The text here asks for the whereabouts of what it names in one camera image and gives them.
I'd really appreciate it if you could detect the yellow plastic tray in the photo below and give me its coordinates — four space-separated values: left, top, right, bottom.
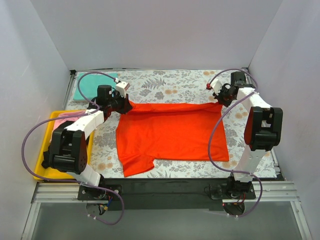
33 110 95 181

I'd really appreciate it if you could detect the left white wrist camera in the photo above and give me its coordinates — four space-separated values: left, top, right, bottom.
115 81 130 98

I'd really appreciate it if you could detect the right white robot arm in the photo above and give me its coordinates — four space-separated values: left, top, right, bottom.
206 68 283 200

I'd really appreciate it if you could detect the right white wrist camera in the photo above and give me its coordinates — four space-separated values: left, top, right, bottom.
206 78 223 95

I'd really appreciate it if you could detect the floral patterned table mat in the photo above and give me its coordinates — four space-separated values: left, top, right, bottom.
67 69 278 179

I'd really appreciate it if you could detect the purple cable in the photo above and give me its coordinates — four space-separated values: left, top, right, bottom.
206 68 263 219
21 71 126 225

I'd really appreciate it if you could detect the folded teal t shirt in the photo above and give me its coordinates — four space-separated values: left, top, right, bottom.
72 72 116 102

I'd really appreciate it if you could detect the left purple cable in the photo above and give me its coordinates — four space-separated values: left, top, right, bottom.
21 71 126 225

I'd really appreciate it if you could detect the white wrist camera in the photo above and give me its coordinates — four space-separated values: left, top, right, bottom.
115 81 130 98
206 78 223 95

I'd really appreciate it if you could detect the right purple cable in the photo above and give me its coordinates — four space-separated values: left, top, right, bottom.
206 68 263 219

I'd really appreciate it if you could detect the black t shirt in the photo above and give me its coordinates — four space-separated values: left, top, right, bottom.
41 141 90 173

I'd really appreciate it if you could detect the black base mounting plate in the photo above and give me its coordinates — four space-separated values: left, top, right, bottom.
77 177 257 211

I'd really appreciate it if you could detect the pink t shirt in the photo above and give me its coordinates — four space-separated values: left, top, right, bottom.
52 110 85 131

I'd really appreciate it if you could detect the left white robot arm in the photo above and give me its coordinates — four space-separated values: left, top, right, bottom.
42 82 133 200

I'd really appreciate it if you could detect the orange t shirt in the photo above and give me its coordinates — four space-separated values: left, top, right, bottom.
115 102 230 177

